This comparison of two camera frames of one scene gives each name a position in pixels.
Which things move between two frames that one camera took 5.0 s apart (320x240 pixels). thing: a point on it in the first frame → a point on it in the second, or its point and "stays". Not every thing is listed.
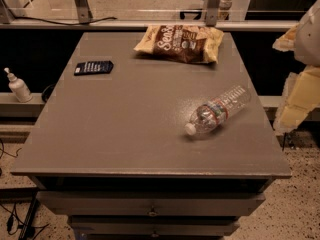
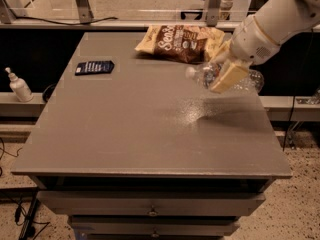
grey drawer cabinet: x=111 y=152 stays
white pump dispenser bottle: x=19 y=87 stays
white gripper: x=309 y=40 → x=252 y=45
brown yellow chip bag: x=188 y=43 stays
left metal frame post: x=82 y=3 stays
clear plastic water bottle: x=215 y=112 → x=203 y=75
